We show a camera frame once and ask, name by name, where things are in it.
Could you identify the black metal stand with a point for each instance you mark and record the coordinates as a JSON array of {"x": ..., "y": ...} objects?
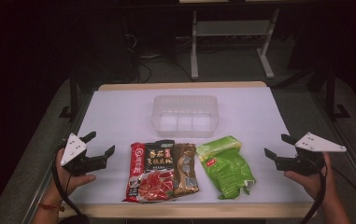
[
  {"x": 74, "y": 99},
  {"x": 330, "y": 93}
]

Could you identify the clear plastic container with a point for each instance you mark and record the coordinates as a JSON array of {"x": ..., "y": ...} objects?
[{"x": 166, "y": 105}]

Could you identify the red and black packet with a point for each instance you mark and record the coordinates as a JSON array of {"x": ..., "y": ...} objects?
[{"x": 157, "y": 183}]

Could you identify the person's left hand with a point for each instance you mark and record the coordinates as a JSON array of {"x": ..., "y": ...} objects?
[{"x": 69, "y": 183}]

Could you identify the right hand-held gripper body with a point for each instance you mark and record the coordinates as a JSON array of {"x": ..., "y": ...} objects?
[{"x": 312, "y": 143}]

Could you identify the grey metal rail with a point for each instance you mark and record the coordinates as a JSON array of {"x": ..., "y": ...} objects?
[
  {"x": 57, "y": 161},
  {"x": 347, "y": 146}
]

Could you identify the brown packet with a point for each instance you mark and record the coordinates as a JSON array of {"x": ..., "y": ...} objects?
[{"x": 185, "y": 174}]

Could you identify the green packet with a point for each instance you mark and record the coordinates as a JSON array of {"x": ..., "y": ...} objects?
[{"x": 225, "y": 168}]

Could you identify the metal chair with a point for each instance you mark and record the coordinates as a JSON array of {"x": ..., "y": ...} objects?
[{"x": 228, "y": 28}]

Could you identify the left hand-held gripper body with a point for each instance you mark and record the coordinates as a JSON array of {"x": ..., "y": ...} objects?
[{"x": 73, "y": 149}]

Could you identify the person's right hand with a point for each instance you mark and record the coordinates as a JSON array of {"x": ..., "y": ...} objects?
[{"x": 317, "y": 185}]

